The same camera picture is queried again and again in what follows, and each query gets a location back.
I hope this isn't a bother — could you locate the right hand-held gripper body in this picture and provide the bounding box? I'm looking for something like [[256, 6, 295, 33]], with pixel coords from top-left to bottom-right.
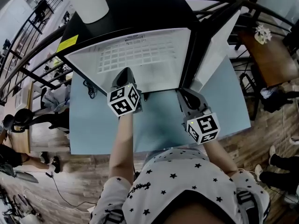
[[181, 105, 221, 146]]

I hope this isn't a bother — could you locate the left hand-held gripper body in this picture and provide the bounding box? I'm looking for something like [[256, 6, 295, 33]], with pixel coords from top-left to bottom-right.
[[106, 82, 143, 118]]

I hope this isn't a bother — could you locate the white wire grid rack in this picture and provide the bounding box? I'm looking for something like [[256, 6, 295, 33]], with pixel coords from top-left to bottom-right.
[[97, 40, 178, 73]]

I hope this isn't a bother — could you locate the black and white oven box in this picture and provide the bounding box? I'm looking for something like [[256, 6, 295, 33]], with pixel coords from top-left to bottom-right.
[[56, 0, 212, 97]]

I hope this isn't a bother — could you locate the person's right forearm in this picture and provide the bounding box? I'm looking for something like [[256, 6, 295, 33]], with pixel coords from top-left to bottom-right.
[[203, 139, 239, 176]]

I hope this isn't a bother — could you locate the person's left forearm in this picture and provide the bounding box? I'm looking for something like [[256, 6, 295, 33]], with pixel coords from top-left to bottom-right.
[[109, 113, 135, 185]]

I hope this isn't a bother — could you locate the white star-print shirt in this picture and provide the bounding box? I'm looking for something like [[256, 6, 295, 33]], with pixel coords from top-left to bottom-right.
[[88, 149, 271, 224]]

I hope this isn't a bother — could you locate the grey jacket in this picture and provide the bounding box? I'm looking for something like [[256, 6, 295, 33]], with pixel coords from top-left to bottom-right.
[[43, 85, 71, 113]]

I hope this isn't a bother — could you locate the dark clothes pile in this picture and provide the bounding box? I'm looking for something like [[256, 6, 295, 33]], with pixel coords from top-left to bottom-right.
[[260, 87, 299, 113]]

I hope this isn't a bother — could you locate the brown wooden table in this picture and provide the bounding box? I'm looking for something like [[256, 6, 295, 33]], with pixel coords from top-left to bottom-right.
[[238, 30, 299, 88]]

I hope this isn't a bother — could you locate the white vase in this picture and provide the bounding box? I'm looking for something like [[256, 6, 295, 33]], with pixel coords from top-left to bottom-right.
[[64, 0, 110, 24]]

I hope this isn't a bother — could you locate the white flower ornament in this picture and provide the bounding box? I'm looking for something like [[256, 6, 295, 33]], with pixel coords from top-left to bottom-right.
[[254, 24, 273, 44]]

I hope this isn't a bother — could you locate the black office chair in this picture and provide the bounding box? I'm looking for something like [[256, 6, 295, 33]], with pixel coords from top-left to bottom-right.
[[2, 87, 71, 134]]

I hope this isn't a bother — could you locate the black coiled cable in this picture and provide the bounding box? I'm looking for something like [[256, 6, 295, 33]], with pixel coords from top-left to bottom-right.
[[83, 79, 98, 99]]

